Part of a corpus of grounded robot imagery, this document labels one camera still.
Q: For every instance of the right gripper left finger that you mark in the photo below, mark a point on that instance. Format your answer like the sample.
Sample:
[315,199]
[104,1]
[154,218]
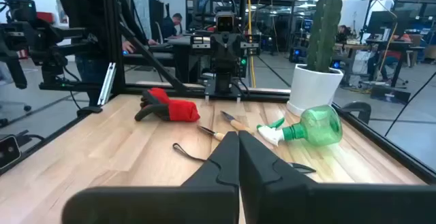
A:
[170,207]

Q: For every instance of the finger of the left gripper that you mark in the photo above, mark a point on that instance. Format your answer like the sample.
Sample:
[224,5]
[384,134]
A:
[219,53]
[234,53]

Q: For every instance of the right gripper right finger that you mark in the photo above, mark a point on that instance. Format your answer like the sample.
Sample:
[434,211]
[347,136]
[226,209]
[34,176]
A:
[306,203]

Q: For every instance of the red black gardening glove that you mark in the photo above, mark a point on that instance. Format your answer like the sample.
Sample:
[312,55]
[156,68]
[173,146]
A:
[180,111]

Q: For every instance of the green plastic spray bottle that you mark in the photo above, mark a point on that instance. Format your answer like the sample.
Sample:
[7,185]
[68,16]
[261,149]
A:
[318,125]

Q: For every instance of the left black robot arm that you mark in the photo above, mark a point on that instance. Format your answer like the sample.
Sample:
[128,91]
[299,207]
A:
[225,84]

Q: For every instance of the black neighbouring robot arm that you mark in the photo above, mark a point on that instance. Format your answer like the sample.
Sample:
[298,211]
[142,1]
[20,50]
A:
[34,36]

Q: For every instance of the black desk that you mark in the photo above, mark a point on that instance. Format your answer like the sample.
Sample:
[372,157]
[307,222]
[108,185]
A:
[180,57]

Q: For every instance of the person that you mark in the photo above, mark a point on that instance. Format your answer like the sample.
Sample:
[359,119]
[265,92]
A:
[169,28]
[343,30]
[81,13]

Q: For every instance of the tall green cactus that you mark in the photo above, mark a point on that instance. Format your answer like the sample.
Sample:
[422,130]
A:
[325,30]

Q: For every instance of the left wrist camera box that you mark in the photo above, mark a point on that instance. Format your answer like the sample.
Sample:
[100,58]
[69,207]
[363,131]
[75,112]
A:
[225,22]

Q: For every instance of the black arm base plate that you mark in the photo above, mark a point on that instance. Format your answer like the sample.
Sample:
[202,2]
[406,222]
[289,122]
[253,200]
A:
[209,93]

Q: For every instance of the black diagonal frame brace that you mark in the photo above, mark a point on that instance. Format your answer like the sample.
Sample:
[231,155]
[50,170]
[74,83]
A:
[153,60]

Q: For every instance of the black aluminium frame post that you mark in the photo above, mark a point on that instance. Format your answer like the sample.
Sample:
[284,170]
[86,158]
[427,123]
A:
[114,30]

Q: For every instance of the silver aluminium bracket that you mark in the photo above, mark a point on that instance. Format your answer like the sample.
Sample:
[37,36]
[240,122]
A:
[107,81]

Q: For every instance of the small black camera box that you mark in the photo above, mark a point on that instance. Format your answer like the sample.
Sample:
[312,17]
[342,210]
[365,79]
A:
[9,152]

